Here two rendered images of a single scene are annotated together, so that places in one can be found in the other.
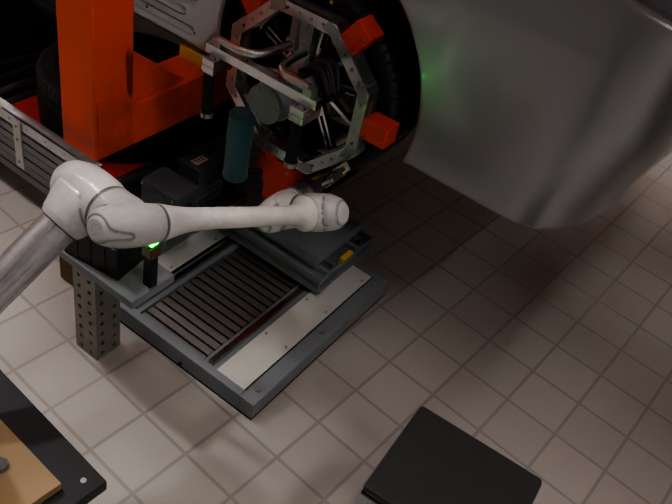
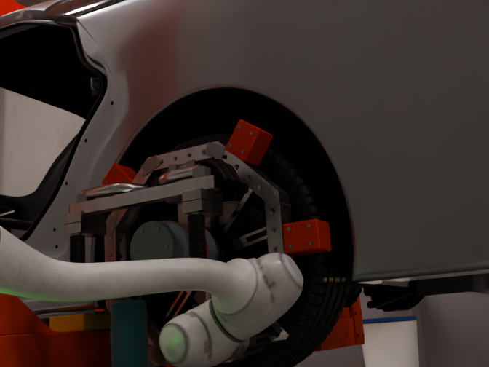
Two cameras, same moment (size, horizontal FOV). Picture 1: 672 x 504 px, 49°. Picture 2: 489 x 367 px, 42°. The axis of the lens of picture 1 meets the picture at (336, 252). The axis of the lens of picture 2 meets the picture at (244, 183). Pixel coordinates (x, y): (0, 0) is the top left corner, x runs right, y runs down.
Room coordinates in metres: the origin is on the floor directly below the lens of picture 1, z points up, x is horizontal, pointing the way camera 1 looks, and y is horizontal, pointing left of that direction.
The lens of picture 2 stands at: (0.54, 0.03, 0.65)
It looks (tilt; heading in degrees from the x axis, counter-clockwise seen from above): 13 degrees up; 3
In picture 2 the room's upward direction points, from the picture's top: 4 degrees counter-clockwise
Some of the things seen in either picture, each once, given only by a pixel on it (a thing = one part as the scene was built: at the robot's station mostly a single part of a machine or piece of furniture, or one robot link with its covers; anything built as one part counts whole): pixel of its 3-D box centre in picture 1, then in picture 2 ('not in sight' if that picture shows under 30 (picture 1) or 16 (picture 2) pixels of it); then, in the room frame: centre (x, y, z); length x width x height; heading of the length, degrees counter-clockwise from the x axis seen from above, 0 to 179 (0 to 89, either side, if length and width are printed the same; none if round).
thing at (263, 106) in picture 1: (284, 94); (176, 251); (2.07, 0.28, 0.85); 0.21 x 0.14 x 0.14; 154
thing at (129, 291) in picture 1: (102, 255); not in sight; (1.60, 0.68, 0.44); 0.43 x 0.17 x 0.03; 64
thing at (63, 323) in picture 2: (206, 52); (82, 322); (2.48, 0.65, 0.70); 0.14 x 0.14 x 0.05; 64
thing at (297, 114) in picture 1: (305, 110); (202, 202); (1.88, 0.19, 0.93); 0.09 x 0.05 x 0.05; 154
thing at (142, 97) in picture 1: (172, 68); (39, 328); (2.33, 0.72, 0.69); 0.52 x 0.17 x 0.35; 154
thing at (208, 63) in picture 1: (217, 61); (86, 224); (2.03, 0.49, 0.93); 0.09 x 0.05 x 0.05; 154
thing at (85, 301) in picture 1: (97, 301); not in sight; (1.61, 0.71, 0.21); 0.10 x 0.10 x 0.42; 64
